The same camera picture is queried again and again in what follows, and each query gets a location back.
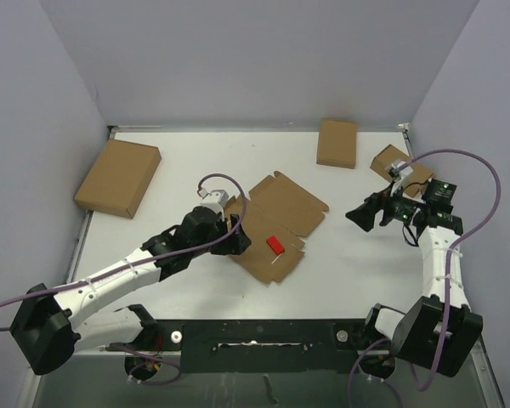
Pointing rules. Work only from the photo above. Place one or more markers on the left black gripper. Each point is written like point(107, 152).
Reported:
point(235, 242)

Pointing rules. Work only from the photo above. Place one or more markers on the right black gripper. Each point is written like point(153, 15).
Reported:
point(364, 215)

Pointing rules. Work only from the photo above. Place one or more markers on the small red block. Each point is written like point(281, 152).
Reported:
point(275, 245)

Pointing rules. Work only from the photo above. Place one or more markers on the brown cardboard box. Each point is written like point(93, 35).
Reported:
point(276, 206)

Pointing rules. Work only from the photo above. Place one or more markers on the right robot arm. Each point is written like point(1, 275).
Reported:
point(440, 325)

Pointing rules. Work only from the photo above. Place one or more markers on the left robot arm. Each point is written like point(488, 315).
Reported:
point(52, 324)

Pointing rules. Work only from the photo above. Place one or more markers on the small folded cardboard box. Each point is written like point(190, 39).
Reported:
point(416, 176)

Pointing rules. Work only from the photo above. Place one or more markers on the upright folded cardboard box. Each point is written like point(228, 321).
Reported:
point(337, 144)

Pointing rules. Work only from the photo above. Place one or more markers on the large folded cardboard box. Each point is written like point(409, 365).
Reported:
point(118, 179)

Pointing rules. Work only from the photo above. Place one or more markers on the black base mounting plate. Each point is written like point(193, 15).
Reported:
point(253, 346)

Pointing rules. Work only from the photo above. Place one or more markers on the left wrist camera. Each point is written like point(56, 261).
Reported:
point(215, 199)

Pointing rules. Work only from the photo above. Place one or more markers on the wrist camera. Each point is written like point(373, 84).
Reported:
point(399, 170)
point(215, 199)

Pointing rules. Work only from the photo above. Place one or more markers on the aluminium table frame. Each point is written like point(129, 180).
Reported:
point(343, 274)

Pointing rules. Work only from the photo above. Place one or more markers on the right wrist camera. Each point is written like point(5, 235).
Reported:
point(399, 170)

